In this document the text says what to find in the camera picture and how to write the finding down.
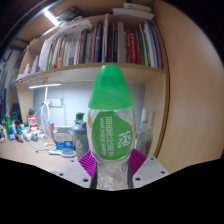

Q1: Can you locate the white wall socket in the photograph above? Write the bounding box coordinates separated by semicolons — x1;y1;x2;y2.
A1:
48;97;65;109

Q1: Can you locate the white under-shelf light bar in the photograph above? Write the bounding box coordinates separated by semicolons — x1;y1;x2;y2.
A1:
28;83;63;90

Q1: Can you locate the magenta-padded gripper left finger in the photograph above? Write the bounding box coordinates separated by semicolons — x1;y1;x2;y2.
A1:
57;150;99;190

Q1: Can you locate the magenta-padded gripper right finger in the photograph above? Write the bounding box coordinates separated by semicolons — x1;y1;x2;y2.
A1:
128;148;170;189

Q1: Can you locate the ceiling light tube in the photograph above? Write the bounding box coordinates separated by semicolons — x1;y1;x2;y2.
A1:
43;10;61;26

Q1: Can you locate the grey shaker bottle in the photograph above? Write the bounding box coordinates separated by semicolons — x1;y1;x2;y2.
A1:
72;112;91;159

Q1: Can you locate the blue and white box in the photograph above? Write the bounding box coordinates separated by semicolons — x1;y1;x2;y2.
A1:
53;126;75;151

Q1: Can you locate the small bottle with red label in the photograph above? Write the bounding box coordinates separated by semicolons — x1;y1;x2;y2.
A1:
27;108;38;130

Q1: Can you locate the clear bottle with green cap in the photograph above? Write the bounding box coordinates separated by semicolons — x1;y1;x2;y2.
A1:
87;64;137;192

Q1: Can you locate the wooden shelf unit with books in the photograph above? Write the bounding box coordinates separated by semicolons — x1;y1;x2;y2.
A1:
12;2;171;88

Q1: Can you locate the light blue hairbrush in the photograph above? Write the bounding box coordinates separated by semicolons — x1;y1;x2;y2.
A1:
47;148;77;158

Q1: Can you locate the cluster of small bottles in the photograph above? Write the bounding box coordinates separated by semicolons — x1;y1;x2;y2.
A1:
0;118;42;143

